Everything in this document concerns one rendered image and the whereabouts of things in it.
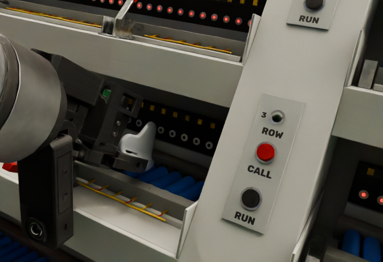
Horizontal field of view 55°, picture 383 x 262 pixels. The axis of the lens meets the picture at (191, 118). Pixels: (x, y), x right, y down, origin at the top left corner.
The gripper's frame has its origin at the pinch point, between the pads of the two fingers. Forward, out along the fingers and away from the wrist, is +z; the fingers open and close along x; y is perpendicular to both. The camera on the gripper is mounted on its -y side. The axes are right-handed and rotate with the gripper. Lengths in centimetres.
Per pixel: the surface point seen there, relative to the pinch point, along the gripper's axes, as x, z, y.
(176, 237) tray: -10.9, -5.6, -5.2
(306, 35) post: -17.7, -8.1, 17.3
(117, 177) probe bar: -0.8, -3.9, -2.1
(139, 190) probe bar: -4.4, -4.1, -2.5
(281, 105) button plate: -17.5, -8.5, 10.1
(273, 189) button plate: -19.2, -8.7, 2.6
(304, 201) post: -21.8, -8.5, 2.5
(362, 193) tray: -26.9, 7.7, 5.6
